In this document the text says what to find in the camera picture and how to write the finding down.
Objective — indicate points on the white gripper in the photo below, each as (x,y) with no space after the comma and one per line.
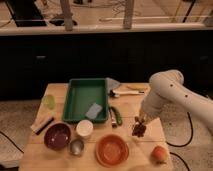
(148,112)

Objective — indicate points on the dark grape bunch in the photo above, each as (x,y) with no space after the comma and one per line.
(139,127)

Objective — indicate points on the red bowl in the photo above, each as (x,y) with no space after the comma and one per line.
(111,150)

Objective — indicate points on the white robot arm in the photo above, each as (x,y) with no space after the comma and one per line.
(168,86)

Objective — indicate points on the purple bowl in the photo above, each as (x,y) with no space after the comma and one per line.
(57,136)

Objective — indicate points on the grey cloth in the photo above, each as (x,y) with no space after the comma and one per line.
(112,84)

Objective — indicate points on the red apple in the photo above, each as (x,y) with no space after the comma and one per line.
(159,154)

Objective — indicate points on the grey sponge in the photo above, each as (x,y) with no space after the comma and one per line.
(93,111)

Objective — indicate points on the green plastic tray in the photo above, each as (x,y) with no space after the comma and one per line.
(81,95)

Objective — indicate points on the white cup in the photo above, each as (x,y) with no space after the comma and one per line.
(84,128)

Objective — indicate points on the small metal cup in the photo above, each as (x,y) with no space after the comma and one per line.
(76,147)

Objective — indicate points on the black and white brush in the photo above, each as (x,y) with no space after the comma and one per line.
(38,126)

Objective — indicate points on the white handled spatula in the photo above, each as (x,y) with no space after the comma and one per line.
(118,93)

